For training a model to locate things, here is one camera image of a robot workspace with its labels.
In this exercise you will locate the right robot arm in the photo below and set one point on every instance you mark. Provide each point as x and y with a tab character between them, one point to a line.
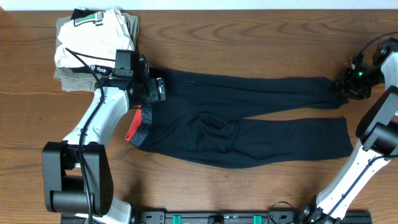
377	136

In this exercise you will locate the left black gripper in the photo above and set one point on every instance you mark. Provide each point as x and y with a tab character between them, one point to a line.
158	89

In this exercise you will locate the black leggings with red waistband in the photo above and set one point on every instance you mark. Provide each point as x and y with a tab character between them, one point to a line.
215	120

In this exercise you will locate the white folded t-shirt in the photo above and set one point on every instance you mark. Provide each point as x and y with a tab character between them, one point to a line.
96	38

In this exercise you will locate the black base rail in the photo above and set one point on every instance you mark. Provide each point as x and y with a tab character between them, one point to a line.
226	218

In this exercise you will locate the khaki folded garment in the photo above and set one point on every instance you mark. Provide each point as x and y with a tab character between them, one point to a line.
73	81

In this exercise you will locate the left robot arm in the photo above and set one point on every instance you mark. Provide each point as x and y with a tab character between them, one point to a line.
77	178

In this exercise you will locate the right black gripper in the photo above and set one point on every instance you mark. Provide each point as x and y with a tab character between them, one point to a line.
346	81

